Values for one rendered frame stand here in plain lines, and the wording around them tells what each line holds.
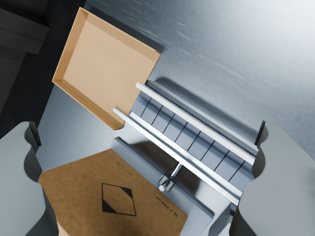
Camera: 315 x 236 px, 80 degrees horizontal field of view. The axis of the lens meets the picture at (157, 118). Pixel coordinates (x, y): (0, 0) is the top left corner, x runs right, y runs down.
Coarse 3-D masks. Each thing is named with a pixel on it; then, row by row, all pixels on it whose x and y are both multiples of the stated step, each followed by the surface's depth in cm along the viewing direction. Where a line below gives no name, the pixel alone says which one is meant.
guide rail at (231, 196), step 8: (120, 112) 44; (128, 120) 43; (136, 128) 43; (144, 128) 42; (152, 136) 41; (160, 144) 41; (168, 152) 40; (176, 152) 40; (184, 160) 39; (192, 168) 38; (200, 176) 38; (208, 176) 38; (216, 184) 37; (224, 192) 36; (232, 192) 37; (232, 200) 36
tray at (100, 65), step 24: (96, 24) 61; (72, 48) 64; (96, 48) 61; (120, 48) 58; (144, 48) 54; (72, 72) 66; (96, 72) 62; (120, 72) 58; (144, 72) 55; (72, 96) 62; (96, 96) 63; (120, 96) 59; (120, 120) 60
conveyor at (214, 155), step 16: (144, 96) 50; (144, 112) 51; (160, 112) 49; (160, 128) 49; (176, 128) 48; (192, 128) 46; (192, 144) 46; (208, 144) 45; (208, 160) 45; (224, 160) 44; (240, 160) 42; (224, 176) 44; (240, 176) 42
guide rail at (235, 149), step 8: (144, 88) 46; (152, 96) 46; (160, 96) 46; (168, 104) 44; (176, 112) 44; (184, 112) 44; (192, 120) 42; (200, 128) 42; (208, 128) 42; (216, 136) 40; (224, 144) 40; (232, 144) 40; (240, 152) 39; (248, 160) 38
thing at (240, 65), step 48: (96, 0) 60; (144, 0) 54; (192, 0) 49; (240, 0) 44; (288, 0) 41; (192, 48) 50; (240, 48) 45; (288, 48) 41; (192, 96) 50; (240, 96) 46; (288, 96) 42; (48, 144) 74; (96, 144) 65; (144, 144) 57; (192, 192) 52
